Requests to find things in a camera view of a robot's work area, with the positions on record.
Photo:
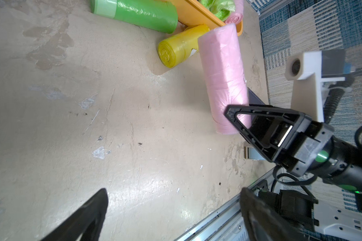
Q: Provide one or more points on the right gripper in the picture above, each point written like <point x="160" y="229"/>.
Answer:
<point x="283" y="136"/>

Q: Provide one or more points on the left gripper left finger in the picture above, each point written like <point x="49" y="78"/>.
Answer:
<point x="86" y="223"/>

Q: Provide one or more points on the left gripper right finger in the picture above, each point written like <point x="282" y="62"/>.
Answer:
<point x="262" y="223"/>

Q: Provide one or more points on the pink roll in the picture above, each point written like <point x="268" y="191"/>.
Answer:
<point x="224" y="74"/>
<point x="236" y="16"/>

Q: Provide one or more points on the yellow roll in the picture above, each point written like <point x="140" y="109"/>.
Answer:
<point x="178" y="48"/>

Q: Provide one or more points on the light green roll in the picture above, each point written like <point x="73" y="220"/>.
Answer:
<point x="222" y="9"/>

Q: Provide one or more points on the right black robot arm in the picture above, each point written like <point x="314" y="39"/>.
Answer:
<point x="339" y="163"/>

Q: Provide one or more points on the yellow plastic storage box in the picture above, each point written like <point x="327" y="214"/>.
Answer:
<point x="192" y="13"/>

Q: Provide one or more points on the dark blue notebook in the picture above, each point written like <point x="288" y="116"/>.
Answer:
<point x="253" y="98"/>

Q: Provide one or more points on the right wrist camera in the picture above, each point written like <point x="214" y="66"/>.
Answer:
<point x="309" y="71"/>

